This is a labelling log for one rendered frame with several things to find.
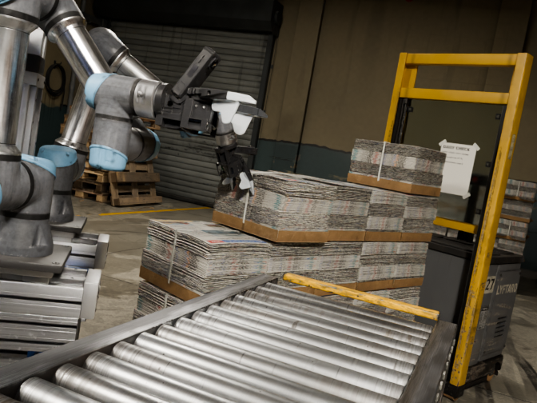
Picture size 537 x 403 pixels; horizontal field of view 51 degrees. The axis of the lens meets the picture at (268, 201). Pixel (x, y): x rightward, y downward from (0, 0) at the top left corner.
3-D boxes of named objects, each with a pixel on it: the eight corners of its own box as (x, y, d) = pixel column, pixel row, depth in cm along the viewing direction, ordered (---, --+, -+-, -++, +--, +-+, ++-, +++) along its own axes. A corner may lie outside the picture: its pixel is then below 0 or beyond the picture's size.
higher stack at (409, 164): (308, 378, 300) (352, 137, 289) (342, 369, 322) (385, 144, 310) (367, 410, 274) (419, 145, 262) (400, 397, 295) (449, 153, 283)
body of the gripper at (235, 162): (218, 177, 211) (210, 147, 205) (235, 168, 216) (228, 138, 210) (232, 180, 205) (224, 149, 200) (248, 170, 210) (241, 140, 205)
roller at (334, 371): (178, 336, 116) (181, 313, 116) (407, 411, 99) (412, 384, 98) (165, 342, 111) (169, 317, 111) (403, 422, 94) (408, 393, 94)
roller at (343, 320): (246, 301, 147) (246, 285, 145) (430, 354, 129) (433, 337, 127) (237, 312, 142) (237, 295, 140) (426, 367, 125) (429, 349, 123)
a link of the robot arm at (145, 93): (153, 85, 118) (137, 73, 110) (173, 88, 117) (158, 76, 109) (145, 120, 117) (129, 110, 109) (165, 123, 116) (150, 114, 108)
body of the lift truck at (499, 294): (359, 350, 360) (383, 227, 353) (404, 340, 399) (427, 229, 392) (461, 397, 312) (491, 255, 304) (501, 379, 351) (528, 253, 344)
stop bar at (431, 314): (286, 278, 163) (287, 272, 163) (439, 318, 147) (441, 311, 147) (281, 280, 160) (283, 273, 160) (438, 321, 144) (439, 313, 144)
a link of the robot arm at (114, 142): (139, 172, 123) (147, 121, 122) (114, 173, 112) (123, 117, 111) (106, 166, 124) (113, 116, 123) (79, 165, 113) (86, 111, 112)
